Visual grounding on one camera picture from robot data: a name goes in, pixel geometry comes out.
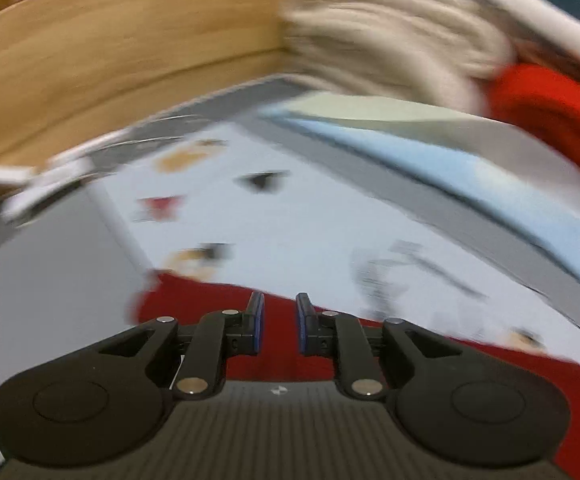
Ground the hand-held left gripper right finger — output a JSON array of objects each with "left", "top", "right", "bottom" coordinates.
[{"left": 295, "top": 292, "right": 464, "bottom": 401}]

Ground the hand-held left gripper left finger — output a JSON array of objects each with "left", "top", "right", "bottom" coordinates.
[{"left": 98, "top": 291, "right": 266, "bottom": 401}]

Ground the red knitted garment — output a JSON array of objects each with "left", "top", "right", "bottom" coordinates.
[{"left": 130, "top": 270, "right": 580, "bottom": 480}]

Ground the beige clothes pile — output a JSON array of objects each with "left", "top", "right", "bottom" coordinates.
[{"left": 280, "top": 0, "right": 517, "bottom": 112}]

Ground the white printed mat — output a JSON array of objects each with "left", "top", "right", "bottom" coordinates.
[{"left": 85, "top": 125, "right": 580, "bottom": 356}]

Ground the light blue sheet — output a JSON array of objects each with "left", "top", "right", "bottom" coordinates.
[{"left": 255, "top": 94, "right": 580, "bottom": 272}]

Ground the wooden board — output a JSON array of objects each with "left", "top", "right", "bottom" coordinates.
[{"left": 0, "top": 0, "right": 312, "bottom": 167}]

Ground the red folded cloth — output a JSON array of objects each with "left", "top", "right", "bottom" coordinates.
[{"left": 486, "top": 62, "right": 580, "bottom": 192}]

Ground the white rail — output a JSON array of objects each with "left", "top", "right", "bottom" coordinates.
[{"left": 449, "top": 0, "right": 580, "bottom": 67}]

